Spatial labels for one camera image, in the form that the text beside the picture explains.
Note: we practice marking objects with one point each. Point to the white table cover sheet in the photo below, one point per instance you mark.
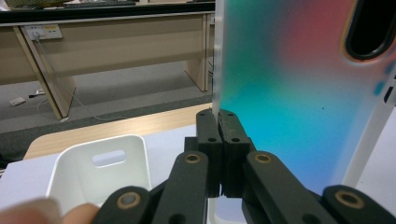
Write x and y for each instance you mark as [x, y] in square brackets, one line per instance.
[21, 177]

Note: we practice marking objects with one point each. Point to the iridescent phone case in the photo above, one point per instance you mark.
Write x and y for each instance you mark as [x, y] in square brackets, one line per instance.
[295, 93]

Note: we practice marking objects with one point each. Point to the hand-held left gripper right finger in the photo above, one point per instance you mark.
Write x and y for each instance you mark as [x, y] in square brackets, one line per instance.
[233, 149]

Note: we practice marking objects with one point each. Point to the white wall socket strip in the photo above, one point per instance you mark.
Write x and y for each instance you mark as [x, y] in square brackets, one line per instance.
[43, 32]

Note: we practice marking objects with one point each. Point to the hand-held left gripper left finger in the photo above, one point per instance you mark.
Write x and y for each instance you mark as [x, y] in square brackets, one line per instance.
[214, 146]

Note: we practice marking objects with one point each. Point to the white plastic storage bin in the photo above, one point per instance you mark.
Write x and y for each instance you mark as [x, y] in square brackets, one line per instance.
[81, 180]

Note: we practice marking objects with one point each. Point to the white power adapter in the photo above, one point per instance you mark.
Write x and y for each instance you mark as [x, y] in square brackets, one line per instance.
[17, 101]

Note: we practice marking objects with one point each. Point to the light wooden desk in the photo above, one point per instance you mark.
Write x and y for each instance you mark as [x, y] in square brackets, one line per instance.
[124, 46]

